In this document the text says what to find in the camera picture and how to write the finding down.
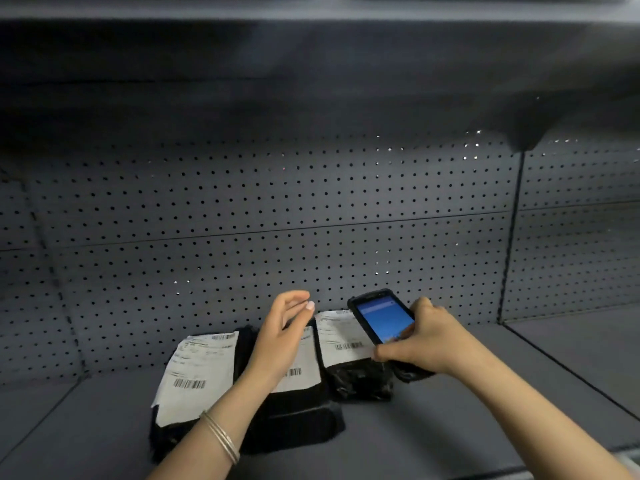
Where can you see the person's right hand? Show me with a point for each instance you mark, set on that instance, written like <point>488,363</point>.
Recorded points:
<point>432,342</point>

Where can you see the person's left hand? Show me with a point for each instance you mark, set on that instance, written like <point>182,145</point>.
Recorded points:
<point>277,344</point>

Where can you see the person's left thumb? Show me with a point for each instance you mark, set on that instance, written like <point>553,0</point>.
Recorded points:
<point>301,313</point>

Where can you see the person's right thumb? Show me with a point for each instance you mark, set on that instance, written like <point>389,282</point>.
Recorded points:
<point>395,348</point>

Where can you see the black handheld scanner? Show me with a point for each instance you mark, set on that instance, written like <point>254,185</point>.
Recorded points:
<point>380,314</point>

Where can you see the person's left forearm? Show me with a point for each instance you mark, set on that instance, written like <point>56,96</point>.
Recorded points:
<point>215,434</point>

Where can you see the person's right forearm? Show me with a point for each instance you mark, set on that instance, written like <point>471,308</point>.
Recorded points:
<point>530,419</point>

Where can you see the small black parcel white label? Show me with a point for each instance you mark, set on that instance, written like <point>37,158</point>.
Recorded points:
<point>350,364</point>

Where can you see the grey metal shelf board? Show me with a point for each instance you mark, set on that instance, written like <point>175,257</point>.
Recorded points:
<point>425,434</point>
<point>590,349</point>

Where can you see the black parcel narrow white label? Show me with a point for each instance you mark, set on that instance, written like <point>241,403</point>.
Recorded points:
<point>300,414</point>

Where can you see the grey perforated back panel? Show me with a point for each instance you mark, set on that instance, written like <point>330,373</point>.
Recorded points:
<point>575,234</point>
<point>250,219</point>

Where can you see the large black parcel white label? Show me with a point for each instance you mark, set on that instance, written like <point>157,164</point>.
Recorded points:
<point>197,374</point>

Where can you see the grey overhead shelf board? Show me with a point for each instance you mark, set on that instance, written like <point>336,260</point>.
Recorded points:
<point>300,59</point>

